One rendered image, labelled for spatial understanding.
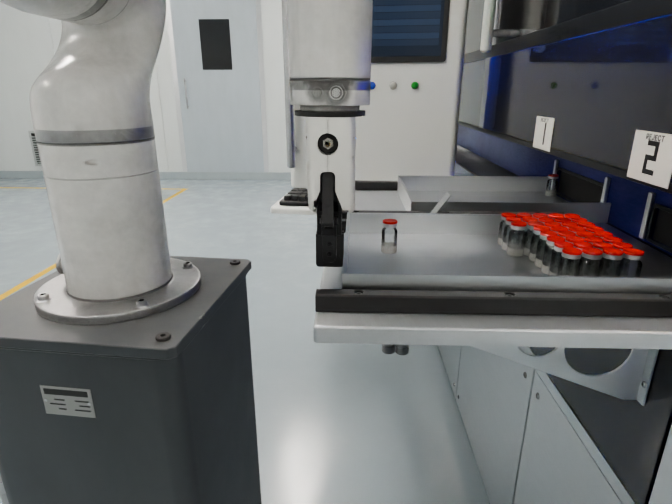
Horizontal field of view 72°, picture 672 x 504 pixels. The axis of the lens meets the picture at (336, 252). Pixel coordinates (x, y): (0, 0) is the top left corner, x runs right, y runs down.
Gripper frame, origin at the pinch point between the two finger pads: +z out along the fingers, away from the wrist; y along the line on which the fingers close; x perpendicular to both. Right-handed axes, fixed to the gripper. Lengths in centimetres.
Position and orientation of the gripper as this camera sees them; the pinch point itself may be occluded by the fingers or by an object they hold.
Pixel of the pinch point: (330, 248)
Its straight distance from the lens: 54.2
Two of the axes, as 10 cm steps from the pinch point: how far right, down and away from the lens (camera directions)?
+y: 0.4, -3.3, 9.4
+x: -10.0, -0.2, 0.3
